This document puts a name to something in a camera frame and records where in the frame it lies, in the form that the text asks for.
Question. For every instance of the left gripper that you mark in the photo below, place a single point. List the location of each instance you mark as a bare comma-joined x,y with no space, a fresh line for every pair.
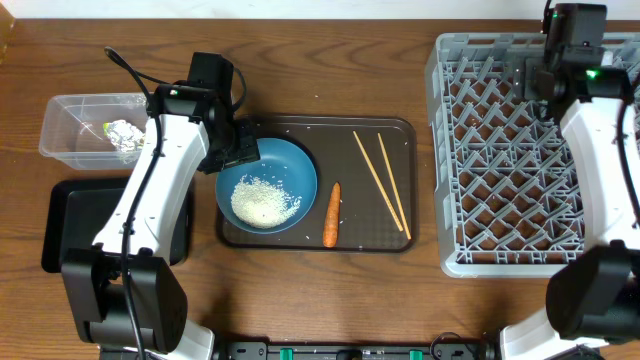
249,152

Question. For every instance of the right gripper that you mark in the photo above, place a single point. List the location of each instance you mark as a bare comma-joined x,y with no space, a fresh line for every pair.
532,70

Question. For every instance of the aluminium foil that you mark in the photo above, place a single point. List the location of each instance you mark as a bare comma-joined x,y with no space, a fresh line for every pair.
124,136

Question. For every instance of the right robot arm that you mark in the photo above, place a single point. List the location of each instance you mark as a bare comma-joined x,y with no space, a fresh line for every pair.
592,302

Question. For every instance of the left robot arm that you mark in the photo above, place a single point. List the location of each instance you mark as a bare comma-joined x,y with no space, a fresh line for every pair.
121,291

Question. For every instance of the grey dishwasher rack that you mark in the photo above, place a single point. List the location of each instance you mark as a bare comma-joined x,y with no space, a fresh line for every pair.
507,197

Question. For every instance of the dark blue plate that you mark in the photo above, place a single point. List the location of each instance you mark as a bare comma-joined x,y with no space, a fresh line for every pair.
281,162

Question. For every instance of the pile of white rice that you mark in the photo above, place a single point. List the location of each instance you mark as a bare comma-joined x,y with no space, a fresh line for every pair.
262,205

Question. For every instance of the left wooden chopstick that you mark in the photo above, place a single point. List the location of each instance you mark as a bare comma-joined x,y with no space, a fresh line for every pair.
378,183

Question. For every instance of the wooden chopstick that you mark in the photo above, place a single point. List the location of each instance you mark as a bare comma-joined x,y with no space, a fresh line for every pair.
394,188
378,183

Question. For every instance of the orange carrot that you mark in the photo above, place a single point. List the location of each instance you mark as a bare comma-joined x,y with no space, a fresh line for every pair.
331,225

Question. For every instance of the dark brown serving tray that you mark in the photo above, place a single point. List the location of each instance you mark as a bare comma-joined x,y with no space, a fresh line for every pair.
365,222

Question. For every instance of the clear plastic bin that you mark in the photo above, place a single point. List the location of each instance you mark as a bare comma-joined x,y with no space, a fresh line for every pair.
73,129

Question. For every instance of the black bin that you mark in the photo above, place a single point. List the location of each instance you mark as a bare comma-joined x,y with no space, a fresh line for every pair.
78,210

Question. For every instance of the right wooden chopstick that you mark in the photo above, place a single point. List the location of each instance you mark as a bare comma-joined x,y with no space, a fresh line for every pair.
394,188

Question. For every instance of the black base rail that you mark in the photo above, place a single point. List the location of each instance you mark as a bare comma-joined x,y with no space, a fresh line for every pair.
446,346

